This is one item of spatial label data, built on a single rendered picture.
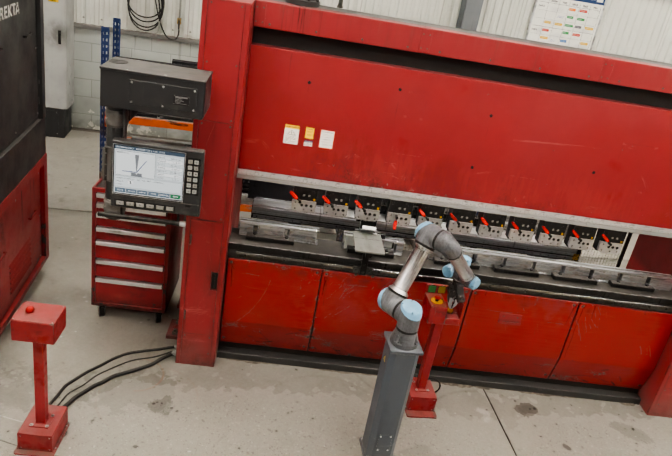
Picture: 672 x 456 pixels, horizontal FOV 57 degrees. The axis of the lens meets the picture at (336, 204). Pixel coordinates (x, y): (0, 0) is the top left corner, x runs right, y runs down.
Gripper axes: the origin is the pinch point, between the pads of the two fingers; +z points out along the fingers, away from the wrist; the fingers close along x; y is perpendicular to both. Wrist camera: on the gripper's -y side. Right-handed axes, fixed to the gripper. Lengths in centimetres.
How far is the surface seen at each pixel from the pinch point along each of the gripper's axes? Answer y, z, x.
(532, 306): 17, 6, -62
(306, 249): 34, -10, 89
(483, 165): 39, -79, -10
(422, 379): -5, 54, 6
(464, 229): 35, -36, -9
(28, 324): -51, -7, 225
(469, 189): 38, -62, -5
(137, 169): -4, -71, 186
